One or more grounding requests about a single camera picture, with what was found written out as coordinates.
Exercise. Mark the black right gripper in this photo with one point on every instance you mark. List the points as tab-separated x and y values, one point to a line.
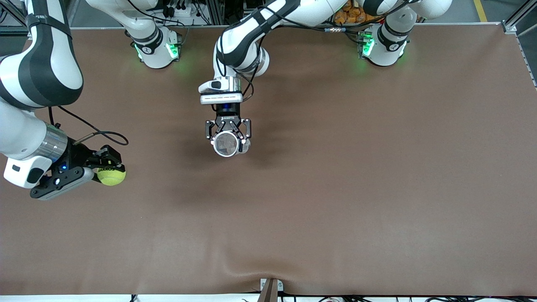
74	157

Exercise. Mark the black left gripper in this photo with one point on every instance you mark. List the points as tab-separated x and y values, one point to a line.
228	120

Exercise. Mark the blue white tennis ball can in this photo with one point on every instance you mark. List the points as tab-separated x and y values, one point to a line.
226	144

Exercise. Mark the yellow Roland Garros tennis ball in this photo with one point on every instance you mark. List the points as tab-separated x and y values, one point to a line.
111	178

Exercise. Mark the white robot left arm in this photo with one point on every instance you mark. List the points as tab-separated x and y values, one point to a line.
239	42

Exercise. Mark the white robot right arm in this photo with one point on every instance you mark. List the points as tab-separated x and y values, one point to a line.
42	71

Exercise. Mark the brown table mat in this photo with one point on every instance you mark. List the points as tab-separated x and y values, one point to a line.
268	230

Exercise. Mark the white power strip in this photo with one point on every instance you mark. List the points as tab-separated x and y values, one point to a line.
184	10

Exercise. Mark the orange bag pile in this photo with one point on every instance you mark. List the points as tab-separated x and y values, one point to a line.
352	14

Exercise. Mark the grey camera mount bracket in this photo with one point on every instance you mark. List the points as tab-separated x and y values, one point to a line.
271	289

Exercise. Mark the aluminium frame profile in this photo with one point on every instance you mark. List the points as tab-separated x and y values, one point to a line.
509	27

